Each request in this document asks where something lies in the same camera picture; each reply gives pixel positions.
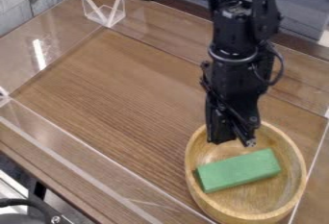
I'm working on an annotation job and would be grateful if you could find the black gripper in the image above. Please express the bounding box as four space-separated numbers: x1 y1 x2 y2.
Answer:
201 47 269 147

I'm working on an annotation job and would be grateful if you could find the green rectangular block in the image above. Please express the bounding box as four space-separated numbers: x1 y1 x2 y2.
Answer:
195 149 281 193

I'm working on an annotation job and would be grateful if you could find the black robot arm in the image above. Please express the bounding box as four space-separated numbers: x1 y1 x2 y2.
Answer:
145 0 284 147

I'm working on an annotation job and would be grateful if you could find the brown wooden bowl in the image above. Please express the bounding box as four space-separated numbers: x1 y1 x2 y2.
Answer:
185 122 308 224

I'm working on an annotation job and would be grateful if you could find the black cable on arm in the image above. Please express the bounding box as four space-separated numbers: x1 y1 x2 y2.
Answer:
252 39 286 87

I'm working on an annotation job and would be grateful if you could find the clear acrylic corner bracket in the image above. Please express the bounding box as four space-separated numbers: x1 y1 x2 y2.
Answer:
82 0 126 28

